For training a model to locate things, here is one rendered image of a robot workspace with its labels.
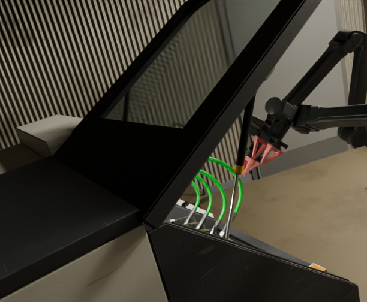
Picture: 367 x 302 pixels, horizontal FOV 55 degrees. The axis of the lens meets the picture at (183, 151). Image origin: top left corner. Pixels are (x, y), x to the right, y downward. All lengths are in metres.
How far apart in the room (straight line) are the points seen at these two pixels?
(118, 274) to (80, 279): 0.07
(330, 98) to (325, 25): 0.82
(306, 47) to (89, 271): 3.88
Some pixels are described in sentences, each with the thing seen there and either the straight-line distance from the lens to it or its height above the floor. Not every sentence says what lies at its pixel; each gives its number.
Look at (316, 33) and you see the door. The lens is 4.34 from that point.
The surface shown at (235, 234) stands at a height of 0.95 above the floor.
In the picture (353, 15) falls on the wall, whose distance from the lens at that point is 4.65.
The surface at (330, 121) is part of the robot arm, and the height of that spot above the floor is 1.44.
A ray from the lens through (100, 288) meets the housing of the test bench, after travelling 0.66.
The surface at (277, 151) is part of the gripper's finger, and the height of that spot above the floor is 1.34.
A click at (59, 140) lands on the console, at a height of 1.54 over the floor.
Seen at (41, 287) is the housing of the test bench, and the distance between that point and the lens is 0.63.
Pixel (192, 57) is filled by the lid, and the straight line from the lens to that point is 1.05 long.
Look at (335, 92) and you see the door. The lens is 4.52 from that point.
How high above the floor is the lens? 1.76
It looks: 17 degrees down
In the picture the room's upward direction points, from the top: 15 degrees counter-clockwise
